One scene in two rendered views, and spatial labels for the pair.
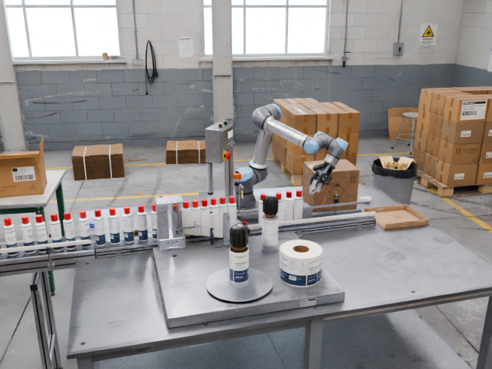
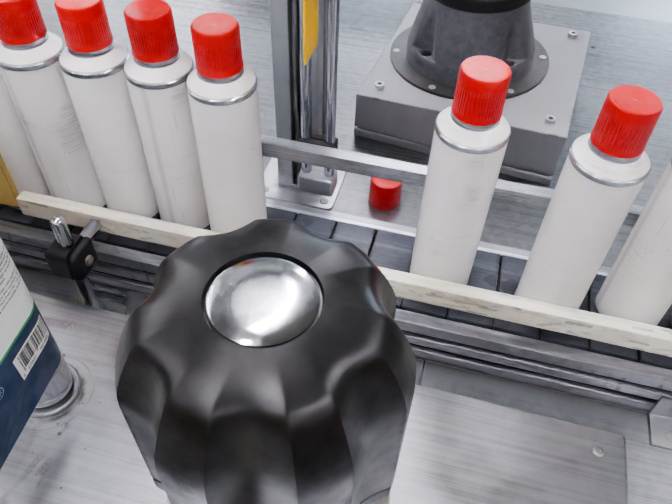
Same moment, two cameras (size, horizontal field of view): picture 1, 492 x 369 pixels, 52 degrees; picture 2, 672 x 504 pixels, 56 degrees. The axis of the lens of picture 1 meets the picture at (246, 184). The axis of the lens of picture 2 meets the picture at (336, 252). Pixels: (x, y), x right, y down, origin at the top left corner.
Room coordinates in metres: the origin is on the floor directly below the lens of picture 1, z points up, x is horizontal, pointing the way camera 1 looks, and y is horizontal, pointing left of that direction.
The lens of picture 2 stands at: (2.35, -0.19, 1.30)
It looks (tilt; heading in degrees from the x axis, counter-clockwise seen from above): 48 degrees down; 28
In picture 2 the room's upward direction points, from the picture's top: 2 degrees clockwise
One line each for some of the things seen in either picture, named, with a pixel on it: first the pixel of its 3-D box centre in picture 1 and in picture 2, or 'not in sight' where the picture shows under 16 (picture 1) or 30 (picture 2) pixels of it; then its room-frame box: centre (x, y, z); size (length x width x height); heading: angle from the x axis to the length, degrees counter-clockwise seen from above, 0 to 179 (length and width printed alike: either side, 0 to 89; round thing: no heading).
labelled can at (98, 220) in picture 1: (99, 227); not in sight; (2.48, 0.78, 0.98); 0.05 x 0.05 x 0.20
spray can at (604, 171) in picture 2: (278, 209); (582, 218); (2.73, -0.19, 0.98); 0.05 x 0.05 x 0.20
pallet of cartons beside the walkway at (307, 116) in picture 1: (312, 138); not in sight; (6.52, -0.88, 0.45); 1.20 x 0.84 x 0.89; 10
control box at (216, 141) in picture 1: (219, 143); not in sight; (2.73, 0.15, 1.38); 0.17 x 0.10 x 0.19; 160
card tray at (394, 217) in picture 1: (395, 216); not in sight; (2.94, -0.94, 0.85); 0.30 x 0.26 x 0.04; 105
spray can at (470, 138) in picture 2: (263, 210); (458, 188); (2.71, -0.10, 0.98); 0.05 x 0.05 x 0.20
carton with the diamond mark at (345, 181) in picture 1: (329, 184); not in sight; (3.15, -0.55, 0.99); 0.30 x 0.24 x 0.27; 101
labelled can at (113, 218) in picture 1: (113, 225); not in sight; (2.49, 0.71, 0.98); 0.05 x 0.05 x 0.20
